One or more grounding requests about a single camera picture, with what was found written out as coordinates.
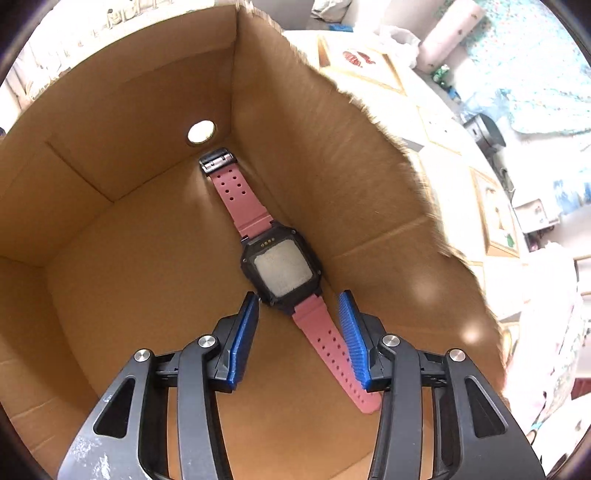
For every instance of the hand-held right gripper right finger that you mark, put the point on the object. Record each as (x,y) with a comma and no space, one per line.
(353,341)

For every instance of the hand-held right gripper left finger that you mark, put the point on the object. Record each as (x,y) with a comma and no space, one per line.
(244,341)

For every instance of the brown cardboard box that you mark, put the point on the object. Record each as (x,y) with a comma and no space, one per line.
(161,254)

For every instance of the grey rice cooker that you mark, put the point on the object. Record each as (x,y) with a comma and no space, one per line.
(485,131)

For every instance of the empty blue water jug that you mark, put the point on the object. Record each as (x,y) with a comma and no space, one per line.
(471,102)

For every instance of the white plastic bag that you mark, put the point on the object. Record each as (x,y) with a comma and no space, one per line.
(399,44)

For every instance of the pink rolled mat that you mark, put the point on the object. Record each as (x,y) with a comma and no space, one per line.
(450,37)

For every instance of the floral turquoise wall cloth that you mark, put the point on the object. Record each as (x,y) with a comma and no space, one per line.
(531,60)

